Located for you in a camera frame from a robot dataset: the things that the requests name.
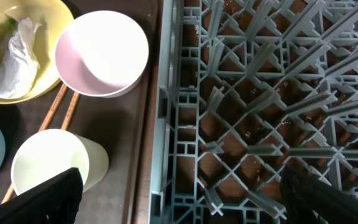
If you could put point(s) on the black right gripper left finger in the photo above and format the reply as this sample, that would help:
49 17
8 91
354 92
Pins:
55 201

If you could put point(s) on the brown serving tray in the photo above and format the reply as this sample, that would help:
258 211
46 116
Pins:
115 123

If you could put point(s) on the left wooden chopstick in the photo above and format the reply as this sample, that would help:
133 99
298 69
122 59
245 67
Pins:
50 114

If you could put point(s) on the wooden chopstick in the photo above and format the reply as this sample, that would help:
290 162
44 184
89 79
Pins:
70 111
50 114

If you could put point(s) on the grey dishwasher rack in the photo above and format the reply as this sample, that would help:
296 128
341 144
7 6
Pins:
245 89

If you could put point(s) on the pink bowl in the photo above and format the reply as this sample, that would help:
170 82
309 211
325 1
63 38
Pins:
101 54

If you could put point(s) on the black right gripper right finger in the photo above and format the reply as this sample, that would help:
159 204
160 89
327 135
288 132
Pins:
309 200

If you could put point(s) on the right wooden chopstick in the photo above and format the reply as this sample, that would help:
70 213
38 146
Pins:
70 111

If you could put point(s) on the pale green cup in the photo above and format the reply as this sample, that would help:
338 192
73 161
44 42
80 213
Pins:
51 152

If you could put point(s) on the white napkin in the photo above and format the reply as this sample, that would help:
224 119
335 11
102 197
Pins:
18 62

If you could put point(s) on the yellow plate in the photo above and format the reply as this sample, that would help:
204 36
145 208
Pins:
54 16

